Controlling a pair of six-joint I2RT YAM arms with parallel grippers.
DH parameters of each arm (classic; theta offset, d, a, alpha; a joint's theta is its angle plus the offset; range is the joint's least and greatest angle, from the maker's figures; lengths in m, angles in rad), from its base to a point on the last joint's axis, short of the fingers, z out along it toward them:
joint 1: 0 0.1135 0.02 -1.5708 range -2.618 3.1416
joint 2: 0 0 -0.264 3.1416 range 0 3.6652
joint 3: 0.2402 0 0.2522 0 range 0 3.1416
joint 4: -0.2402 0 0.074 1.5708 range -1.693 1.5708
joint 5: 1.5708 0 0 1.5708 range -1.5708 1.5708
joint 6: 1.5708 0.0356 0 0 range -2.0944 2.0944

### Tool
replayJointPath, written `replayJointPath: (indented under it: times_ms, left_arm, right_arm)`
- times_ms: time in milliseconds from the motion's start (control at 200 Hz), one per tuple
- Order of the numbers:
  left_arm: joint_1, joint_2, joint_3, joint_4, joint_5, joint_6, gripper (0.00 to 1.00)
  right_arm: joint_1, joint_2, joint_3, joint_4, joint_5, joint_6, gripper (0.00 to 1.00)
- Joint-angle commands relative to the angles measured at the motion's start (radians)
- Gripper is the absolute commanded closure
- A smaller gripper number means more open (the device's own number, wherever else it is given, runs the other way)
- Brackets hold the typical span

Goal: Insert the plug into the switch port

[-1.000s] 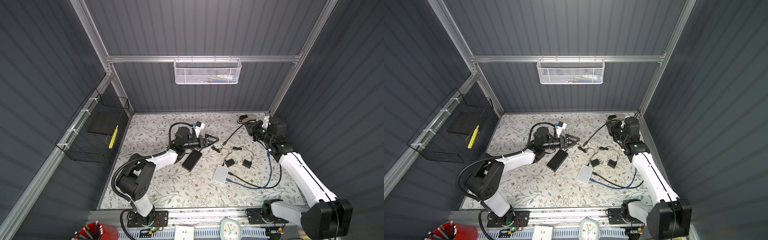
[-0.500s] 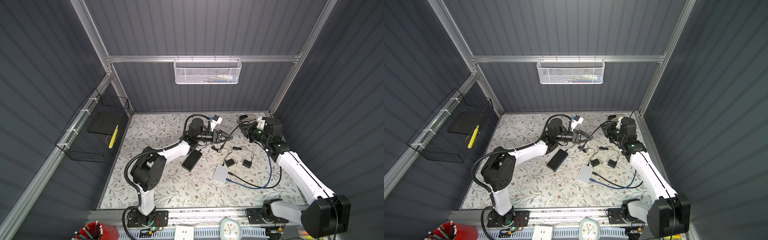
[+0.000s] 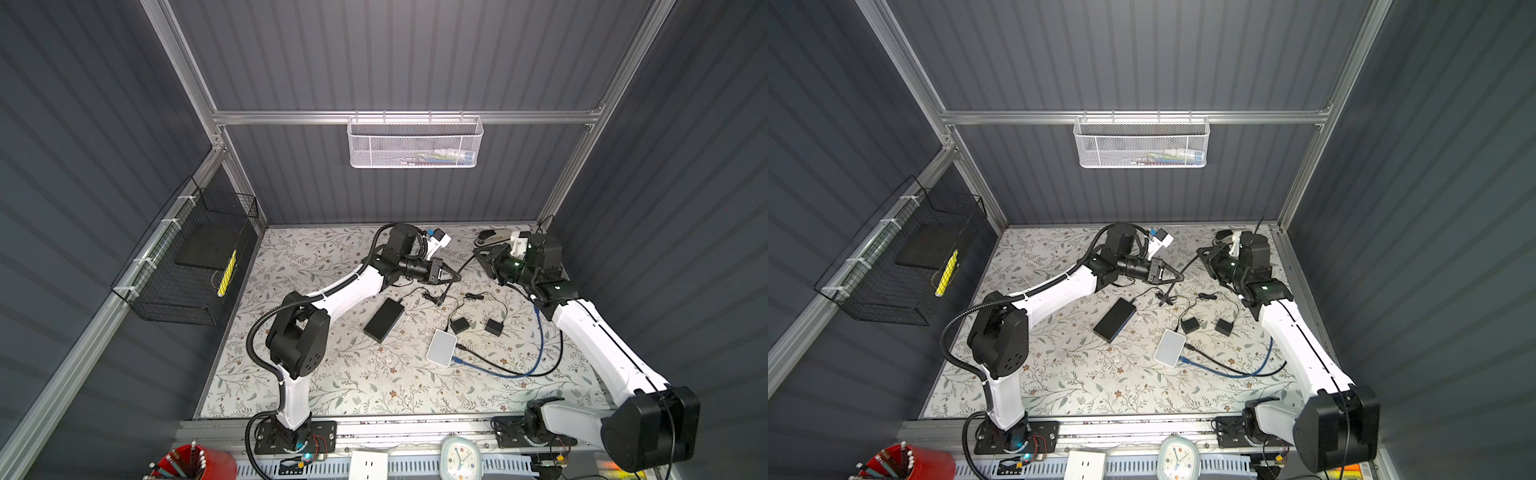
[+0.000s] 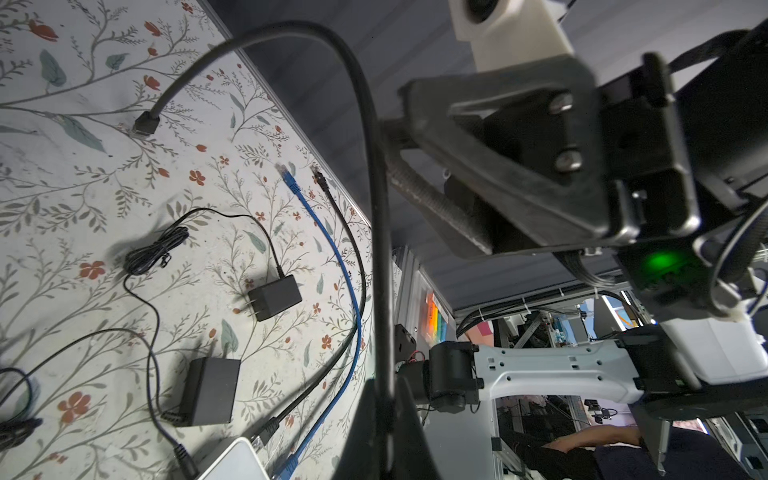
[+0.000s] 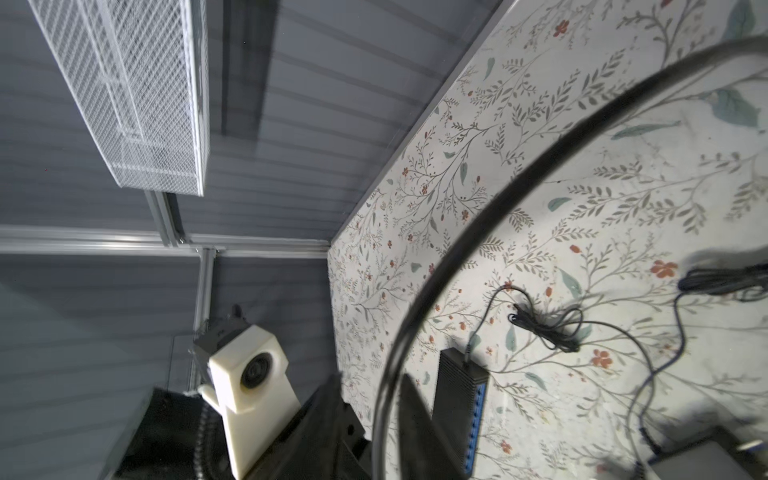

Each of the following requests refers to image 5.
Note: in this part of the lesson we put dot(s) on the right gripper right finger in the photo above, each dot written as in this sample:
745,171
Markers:
423,449

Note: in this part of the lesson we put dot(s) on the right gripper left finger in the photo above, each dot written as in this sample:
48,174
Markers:
324,440

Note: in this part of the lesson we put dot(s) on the black network switch box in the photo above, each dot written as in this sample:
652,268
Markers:
458,407

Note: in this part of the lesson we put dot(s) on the black power adapter with cable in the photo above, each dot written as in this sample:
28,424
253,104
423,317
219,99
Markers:
564,335

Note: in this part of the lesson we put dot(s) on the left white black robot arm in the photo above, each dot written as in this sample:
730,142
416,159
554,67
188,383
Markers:
170,436

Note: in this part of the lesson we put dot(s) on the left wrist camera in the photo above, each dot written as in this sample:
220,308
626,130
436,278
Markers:
244,380

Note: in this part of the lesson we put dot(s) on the white wire mesh basket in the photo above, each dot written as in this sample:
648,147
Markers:
138,72

